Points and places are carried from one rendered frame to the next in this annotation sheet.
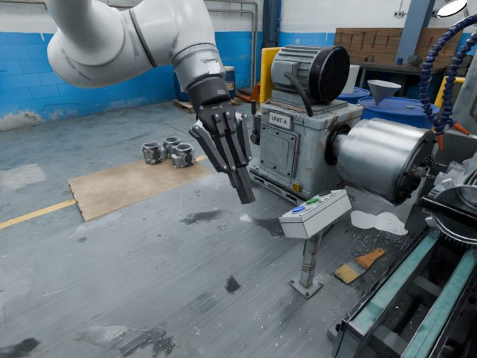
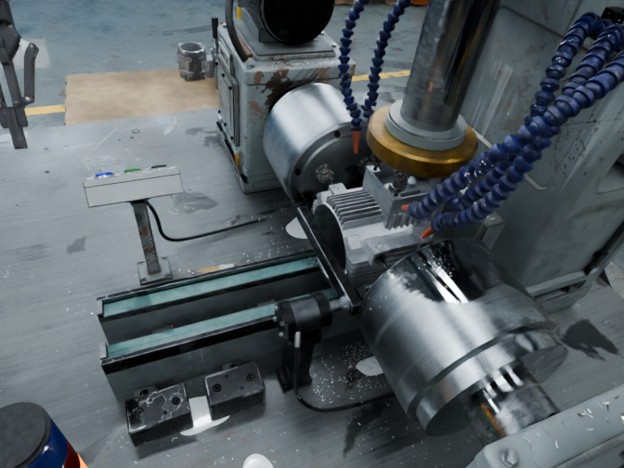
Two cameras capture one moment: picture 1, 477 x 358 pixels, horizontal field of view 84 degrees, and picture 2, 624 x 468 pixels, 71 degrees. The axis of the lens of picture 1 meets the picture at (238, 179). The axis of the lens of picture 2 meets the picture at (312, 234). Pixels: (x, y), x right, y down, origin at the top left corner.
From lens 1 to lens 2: 69 cm
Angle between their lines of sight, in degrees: 17
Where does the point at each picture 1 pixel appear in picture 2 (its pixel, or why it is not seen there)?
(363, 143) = (279, 118)
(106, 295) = not seen: outside the picture
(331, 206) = (143, 182)
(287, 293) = (126, 272)
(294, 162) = (235, 123)
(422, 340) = (153, 340)
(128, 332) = not seen: outside the picture
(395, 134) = (310, 115)
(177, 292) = (17, 234)
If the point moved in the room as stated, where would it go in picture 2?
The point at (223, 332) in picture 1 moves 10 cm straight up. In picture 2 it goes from (28, 283) to (11, 252)
